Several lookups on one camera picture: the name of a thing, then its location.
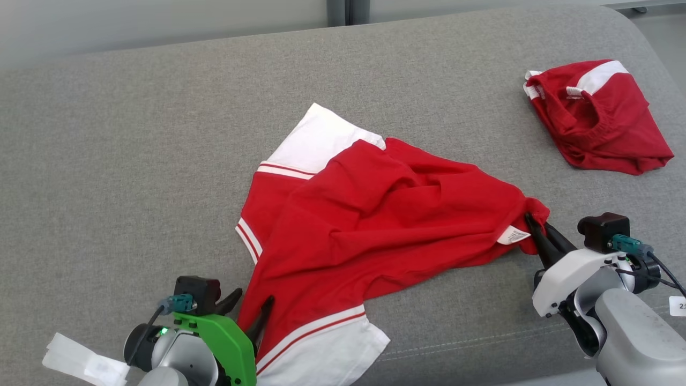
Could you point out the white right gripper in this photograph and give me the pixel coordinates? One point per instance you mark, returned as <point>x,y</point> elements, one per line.
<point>568,273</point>

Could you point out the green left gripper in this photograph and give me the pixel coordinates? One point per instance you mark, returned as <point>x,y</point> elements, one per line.
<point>230,343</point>

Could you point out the red and white shorts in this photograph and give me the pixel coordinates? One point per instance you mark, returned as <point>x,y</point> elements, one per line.
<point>605,128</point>

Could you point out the red white number jersey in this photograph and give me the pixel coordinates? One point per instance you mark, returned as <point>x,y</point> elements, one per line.
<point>375,214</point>

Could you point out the white paper tag right arm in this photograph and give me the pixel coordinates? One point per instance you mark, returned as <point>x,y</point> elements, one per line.
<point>678,305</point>

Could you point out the white paper tag left arm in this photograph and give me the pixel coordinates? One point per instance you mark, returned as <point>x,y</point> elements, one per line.
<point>86,362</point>

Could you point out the grey fabric covered table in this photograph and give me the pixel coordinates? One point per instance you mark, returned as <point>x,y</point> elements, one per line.
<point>134,161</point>

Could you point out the small grey partition foot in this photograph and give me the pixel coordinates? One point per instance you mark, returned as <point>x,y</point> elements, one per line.
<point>640,9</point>

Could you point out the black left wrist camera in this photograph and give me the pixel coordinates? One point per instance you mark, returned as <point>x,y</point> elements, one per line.
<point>198,292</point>

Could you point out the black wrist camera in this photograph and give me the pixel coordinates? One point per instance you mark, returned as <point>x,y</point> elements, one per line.
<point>600,230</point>
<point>198,292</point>

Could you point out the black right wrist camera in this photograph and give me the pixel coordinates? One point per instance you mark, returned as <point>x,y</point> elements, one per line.
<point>600,230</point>

